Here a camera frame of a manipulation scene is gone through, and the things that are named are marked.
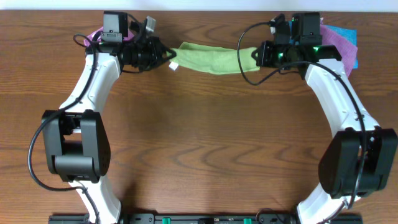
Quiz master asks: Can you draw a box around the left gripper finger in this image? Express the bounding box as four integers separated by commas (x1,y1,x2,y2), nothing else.
146,54,177,71
152,37,177,58

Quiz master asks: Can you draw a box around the green microfiber cloth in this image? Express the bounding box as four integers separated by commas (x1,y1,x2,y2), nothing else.
169,42,241,75

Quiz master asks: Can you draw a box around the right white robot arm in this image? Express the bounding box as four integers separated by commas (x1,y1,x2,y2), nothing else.
251,12,397,223

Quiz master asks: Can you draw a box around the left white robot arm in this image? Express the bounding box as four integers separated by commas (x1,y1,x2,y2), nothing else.
37,11,177,223

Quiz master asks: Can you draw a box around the folded purple cloth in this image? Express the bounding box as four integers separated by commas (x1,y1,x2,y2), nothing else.
83,27,134,47

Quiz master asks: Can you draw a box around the purple cloth on blue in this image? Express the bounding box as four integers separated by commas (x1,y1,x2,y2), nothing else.
319,17,359,78

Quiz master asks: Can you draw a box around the right black camera cable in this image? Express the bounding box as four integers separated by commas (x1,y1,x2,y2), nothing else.
236,21,368,211

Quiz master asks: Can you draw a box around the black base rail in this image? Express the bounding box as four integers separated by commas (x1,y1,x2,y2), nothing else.
48,213,363,224

